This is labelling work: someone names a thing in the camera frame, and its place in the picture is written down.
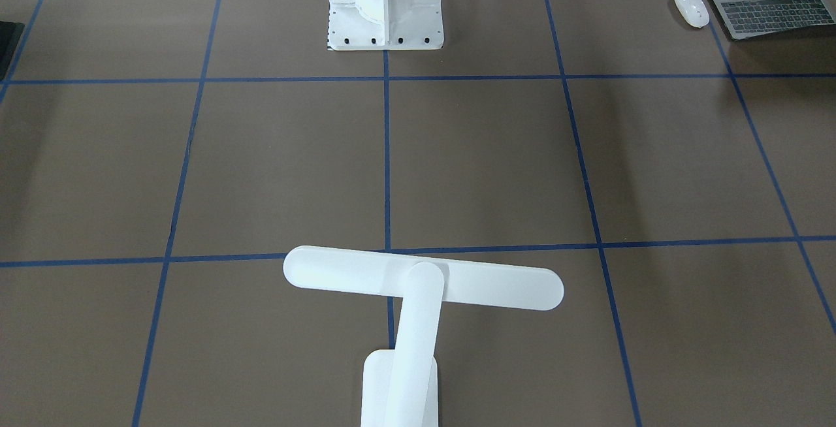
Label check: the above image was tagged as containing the black mouse pad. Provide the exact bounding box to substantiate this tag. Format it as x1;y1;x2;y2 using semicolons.
0;20;25;82

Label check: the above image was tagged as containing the white desk lamp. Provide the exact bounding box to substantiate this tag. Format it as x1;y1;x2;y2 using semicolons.
283;245;565;426

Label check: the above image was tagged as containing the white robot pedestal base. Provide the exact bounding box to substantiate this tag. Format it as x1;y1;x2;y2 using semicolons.
327;0;445;50

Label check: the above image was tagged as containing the white computer mouse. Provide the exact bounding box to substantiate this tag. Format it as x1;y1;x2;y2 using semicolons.
673;0;710;29

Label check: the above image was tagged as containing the grey laptop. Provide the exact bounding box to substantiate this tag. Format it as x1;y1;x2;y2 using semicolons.
711;0;834;40

